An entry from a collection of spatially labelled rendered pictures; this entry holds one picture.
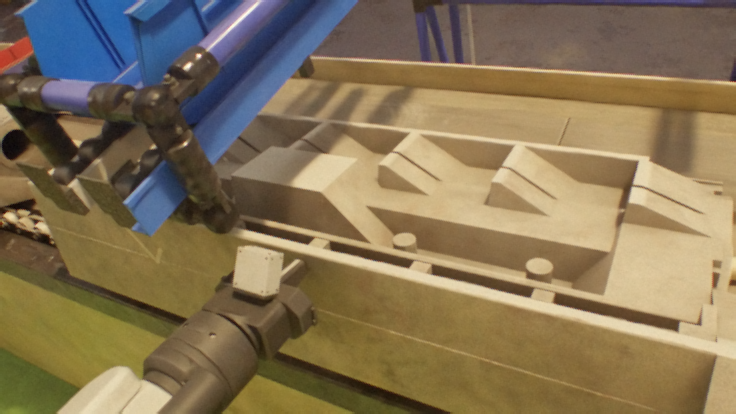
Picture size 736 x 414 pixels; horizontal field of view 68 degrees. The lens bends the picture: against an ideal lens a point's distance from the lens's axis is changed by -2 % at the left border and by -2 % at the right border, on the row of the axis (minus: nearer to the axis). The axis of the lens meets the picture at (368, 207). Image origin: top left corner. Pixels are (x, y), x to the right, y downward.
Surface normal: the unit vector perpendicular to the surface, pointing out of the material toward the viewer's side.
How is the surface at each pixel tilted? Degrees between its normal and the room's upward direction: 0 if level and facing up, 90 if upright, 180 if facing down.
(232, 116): 90
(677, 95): 89
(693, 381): 80
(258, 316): 10
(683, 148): 0
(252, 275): 50
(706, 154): 0
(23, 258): 0
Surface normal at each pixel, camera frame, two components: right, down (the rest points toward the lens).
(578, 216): -0.11, -0.85
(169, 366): -0.32, -0.23
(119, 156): 0.88, 0.17
